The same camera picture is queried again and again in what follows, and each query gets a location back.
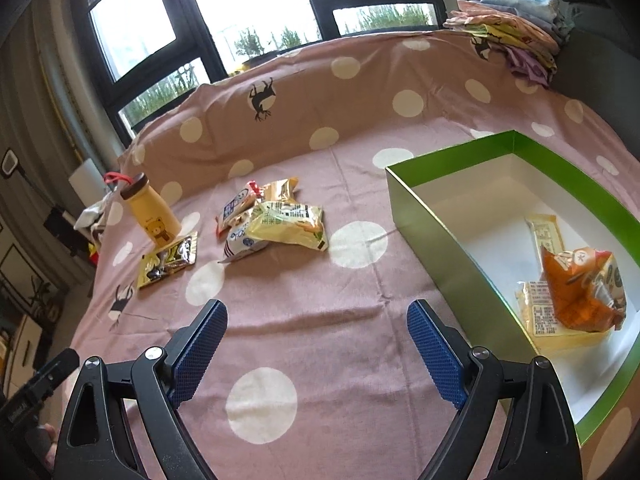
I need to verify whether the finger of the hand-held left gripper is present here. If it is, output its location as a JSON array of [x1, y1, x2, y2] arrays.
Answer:
[[32, 348, 81, 393]]

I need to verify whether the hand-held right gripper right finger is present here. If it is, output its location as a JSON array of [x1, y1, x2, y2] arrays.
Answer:
[[406, 299, 586, 480]]

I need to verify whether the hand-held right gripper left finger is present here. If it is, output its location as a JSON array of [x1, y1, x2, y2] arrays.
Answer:
[[52, 298, 229, 480]]

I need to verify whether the gold dark panda snack packet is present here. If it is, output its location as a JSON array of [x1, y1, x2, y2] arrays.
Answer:
[[136, 231, 199, 291]]

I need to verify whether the clear cracker packet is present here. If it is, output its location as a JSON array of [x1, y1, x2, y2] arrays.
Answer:
[[515, 280, 618, 358]]

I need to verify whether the white blue striped snack packet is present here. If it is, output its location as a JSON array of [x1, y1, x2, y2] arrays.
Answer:
[[217, 225, 273, 264]]

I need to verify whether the green cardboard box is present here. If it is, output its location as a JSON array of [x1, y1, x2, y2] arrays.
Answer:
[[384, 130, 640, 448]]

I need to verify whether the white blue red-edged snack packet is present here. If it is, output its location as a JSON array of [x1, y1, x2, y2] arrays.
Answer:
[[215, 180, 265, 238]]

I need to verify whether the orange snack packet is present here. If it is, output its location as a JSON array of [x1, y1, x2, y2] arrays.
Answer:
[[540, 246, 628, 333]]

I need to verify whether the small yellow bar packet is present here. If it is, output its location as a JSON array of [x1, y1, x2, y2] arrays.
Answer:
[[525, 213, 566, 261]]

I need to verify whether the yellow snack packet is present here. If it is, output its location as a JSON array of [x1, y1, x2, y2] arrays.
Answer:
[[248, 200, 329, 252]]

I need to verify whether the person's left hand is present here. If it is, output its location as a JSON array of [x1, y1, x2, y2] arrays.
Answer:
[[31, 422, 58, 476]]

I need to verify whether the pink polka dot blanket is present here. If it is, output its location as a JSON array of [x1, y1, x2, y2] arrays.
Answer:
[[65, 27, 640, 480]]

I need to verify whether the black appliance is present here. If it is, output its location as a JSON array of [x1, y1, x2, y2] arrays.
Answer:
[[42, 205, 93, 256]]

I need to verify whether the yellow bear print bottle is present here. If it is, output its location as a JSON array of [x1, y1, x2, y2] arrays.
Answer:
[[103, 171, 183, 248]]

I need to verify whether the white cloth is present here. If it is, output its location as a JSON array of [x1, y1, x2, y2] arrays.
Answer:
[[74, 192, 121, 241]]

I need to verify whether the white box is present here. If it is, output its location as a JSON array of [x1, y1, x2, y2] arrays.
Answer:
[[67, 158, 108, 206]]

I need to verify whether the grey curtain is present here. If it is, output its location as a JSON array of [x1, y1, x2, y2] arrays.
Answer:
[[20, 0, 131, 181]]

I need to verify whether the stack of folded clothes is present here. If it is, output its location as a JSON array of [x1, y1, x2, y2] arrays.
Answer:
[[442, 0, 573, 90]]

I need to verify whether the grey sofa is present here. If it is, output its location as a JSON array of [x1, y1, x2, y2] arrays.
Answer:
[[547, 0, 640, 126]]

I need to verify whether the black framed window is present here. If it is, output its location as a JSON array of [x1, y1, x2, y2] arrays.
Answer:
[[70, 0, 451, 146]]

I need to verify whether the white wall thermostat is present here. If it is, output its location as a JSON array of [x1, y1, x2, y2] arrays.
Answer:
[[0, 147, 21, 179]]

